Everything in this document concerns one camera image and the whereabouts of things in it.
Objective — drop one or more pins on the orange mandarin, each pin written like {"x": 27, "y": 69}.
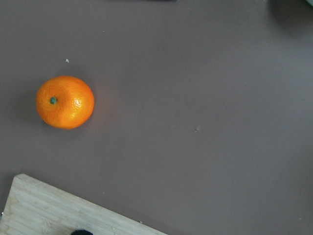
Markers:
{"x": 65, "y": 102}

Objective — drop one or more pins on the steel muddler black tip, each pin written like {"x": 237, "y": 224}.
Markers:
{"x": 81, "y": 232}

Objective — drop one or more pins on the wooden cutting board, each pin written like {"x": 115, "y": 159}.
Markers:
{"x": 36, "y": 208}

